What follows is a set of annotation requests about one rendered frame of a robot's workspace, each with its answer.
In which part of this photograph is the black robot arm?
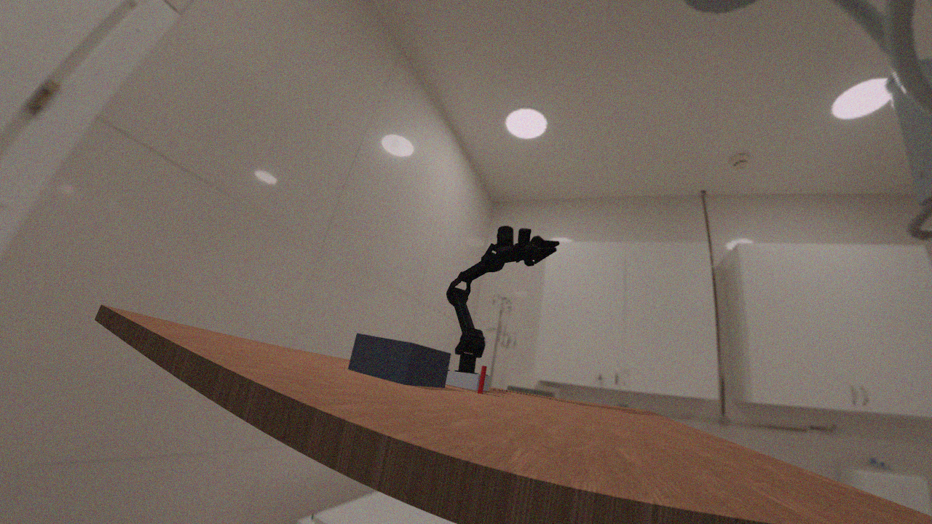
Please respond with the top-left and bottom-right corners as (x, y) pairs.
(446, 226), (532, 374)

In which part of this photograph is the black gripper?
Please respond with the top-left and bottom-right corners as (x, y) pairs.
(510, 235), (559, 266)

